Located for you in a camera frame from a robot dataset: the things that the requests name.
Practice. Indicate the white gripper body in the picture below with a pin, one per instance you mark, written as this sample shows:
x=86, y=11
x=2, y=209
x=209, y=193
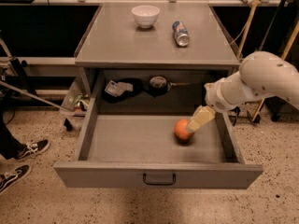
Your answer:
x=215, y=96

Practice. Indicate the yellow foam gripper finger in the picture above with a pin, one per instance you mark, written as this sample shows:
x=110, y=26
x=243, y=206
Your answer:
x=201, y=116

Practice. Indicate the orange fruit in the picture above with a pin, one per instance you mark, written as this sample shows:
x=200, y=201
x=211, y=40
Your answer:
x=180, y=130

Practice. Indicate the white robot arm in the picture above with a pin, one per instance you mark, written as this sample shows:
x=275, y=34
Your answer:
x=261, y=75

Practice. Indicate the grey cabinet counter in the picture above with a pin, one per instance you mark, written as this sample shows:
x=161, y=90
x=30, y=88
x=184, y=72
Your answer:
x=115, y=41

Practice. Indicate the grey open top drawer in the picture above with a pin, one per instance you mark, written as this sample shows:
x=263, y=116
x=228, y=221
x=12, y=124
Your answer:
x=116, y=146

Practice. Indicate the blue silver soda can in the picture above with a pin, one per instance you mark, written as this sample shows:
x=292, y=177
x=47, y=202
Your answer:
x=180, y=34

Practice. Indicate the black cloth with white packet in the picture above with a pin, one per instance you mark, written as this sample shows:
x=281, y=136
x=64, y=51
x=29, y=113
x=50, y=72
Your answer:
x=117, y=91

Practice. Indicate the white ceramic bowl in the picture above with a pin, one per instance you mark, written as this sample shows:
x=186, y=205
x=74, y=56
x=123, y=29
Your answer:
x=145, y=16

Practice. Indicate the clear plastic bin with items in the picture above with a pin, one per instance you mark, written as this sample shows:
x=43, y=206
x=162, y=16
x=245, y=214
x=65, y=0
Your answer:
x=75, y=105

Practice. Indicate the grey metal pole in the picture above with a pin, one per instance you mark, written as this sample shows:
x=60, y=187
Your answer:
x=2, y=83

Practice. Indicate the black white sneaker upper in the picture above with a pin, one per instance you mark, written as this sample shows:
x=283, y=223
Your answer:
x=33, y=149

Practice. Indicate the black white sneaker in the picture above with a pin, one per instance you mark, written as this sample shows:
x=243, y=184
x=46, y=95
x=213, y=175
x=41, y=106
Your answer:
x=8, y=179
x=33, y=149

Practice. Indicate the black trouser leg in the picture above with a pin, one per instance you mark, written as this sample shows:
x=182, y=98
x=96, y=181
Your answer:
x=10, y=147

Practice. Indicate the black white sneaker lower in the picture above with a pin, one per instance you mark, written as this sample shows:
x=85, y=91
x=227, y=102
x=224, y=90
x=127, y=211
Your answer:
x=8, y=179

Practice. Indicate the black drawer handle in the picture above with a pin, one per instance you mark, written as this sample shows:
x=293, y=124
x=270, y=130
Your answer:
x=159, y=180

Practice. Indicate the wooden easel frame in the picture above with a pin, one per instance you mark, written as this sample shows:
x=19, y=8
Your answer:
x=274, y=34

